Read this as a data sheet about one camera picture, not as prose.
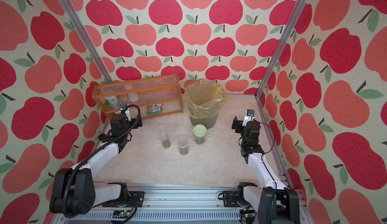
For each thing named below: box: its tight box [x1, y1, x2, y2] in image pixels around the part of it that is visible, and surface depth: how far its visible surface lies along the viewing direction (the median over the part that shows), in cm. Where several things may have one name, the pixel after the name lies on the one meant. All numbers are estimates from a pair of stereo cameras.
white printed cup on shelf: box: [103, 95, 119, 106], surface depth 95 cm
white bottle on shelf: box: [127, 92, 140, 103], surface depth 98 cm
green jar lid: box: [192, 124, 208, 137], surface depth 88 cm
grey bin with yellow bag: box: [182, 79, 227, 130], surface depth 88 cm
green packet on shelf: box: [146, 103, 163, 115], surface depth 110 cm
